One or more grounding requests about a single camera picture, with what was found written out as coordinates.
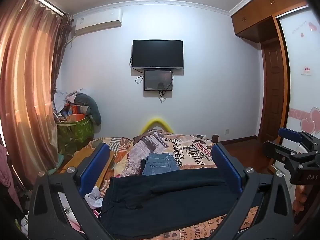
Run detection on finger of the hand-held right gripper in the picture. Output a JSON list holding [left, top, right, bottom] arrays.
[[262, 140, 304, 167], [278, 127, 320, 153]]

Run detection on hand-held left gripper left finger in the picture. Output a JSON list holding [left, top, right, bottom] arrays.
[[28, 142, 111, 240]]

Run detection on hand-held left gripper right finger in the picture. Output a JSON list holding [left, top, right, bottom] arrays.
[[214, 142, 294, 240]]

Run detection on dark blue pants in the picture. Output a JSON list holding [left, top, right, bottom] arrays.
[[100, 166, 250, 240]]

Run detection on person's right hand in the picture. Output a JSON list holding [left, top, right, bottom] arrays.
[[293, 184, 307, 213]]

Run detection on wooden bed side board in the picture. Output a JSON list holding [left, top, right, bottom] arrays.
[[59, 145, 113, 189]]

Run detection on striped bedsheet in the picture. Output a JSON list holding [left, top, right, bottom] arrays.
[[86, 136, 133, 160]]

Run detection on green patterned storage bag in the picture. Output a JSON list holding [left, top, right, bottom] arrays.
[[57, 116, 95, 156]]

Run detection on white crumpled cloth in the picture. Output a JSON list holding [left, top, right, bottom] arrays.
[[84, 186, 104, 209]]

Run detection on printed blanket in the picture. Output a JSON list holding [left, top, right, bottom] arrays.
[[85, 129, 260, 240]]

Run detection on brown wooden door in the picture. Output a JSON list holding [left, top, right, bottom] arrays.
[[258, 39, 285, 143]]

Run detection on white heart-print sliding door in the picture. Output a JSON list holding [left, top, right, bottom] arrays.
[[275, 5, 320, 144]]

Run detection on blue jeans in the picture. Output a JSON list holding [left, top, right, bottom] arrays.
[[142, 153, 181, 176]]

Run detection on yellow curved headrest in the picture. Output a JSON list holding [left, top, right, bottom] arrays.
[[139, 118, 175, 135]]

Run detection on pink hanging garment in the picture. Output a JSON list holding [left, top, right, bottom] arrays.
[[0, 144, 23, 207]]

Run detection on orange striped curtain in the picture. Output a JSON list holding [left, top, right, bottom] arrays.
[[0, 0, 73, 189]]

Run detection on wooden overhead cabinet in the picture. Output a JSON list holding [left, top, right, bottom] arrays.
[[231, 0, 310, 43]]

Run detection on white air conditioner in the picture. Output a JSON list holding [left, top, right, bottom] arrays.
[[74, 8, 124, 36]]

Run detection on black monitor cable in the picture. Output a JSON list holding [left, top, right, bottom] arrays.
[[135, 72, 167, 103]]

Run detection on small black wall monitor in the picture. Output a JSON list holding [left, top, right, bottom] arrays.
[[143, 69, 174, 92]]

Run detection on black wall television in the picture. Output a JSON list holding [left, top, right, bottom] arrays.
[[132, 39, 184, 70]]

